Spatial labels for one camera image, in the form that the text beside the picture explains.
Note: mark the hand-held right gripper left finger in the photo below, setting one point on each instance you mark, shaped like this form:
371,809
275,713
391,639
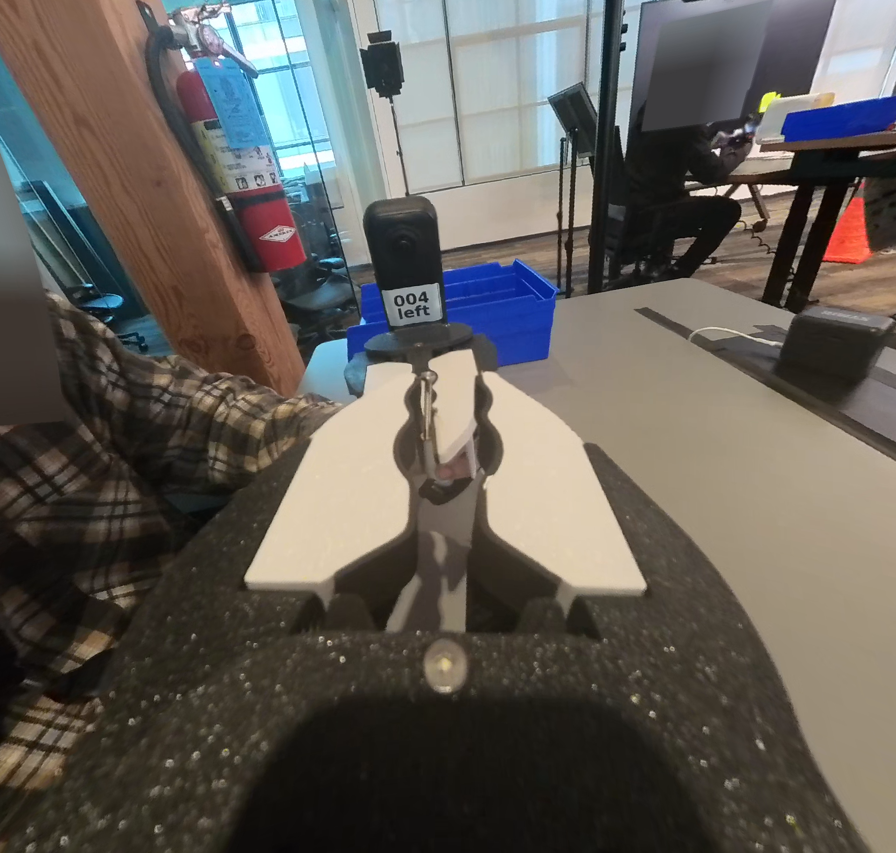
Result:
336,503

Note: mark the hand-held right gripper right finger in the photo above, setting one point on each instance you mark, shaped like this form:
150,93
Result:
553,503

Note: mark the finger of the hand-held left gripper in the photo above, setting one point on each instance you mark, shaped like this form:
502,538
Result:
388,377
456,398

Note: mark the long metal bolt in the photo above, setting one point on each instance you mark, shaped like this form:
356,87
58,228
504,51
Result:
428,419

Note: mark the person's left forearm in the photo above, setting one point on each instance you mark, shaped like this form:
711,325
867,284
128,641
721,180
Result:
140,447

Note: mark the person's left hand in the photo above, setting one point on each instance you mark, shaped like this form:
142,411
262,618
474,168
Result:
451,473

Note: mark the thin black light stand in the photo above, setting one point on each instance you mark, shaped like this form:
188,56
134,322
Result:
400,146

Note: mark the blue plastic bin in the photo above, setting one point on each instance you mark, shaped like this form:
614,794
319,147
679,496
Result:
518,314

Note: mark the black studio light panel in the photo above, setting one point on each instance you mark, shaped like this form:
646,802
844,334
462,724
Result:
382,65

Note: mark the red fire extinguisher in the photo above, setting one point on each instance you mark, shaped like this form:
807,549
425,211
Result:
238,167

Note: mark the black tablet on stand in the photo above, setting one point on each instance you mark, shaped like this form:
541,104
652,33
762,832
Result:
572,114

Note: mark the black office chair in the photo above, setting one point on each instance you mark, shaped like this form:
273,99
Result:
616,237

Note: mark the black vertical pole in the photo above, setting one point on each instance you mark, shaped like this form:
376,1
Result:
607,132

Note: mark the dark grey charger case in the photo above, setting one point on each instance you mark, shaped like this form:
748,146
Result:
833,345

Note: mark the wooden pillar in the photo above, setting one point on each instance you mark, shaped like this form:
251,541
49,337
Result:
91,132

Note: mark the orange traffic cone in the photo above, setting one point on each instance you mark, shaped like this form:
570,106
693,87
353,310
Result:
848,230

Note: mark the white box on desk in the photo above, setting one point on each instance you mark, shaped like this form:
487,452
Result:
791,114

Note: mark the wooden top desk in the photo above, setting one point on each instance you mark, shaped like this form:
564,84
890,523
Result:
826,146

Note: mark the blue bin on desk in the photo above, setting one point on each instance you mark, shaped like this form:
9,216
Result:
840,121

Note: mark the large black wall monitor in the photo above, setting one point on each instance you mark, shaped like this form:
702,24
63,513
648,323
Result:
805,41

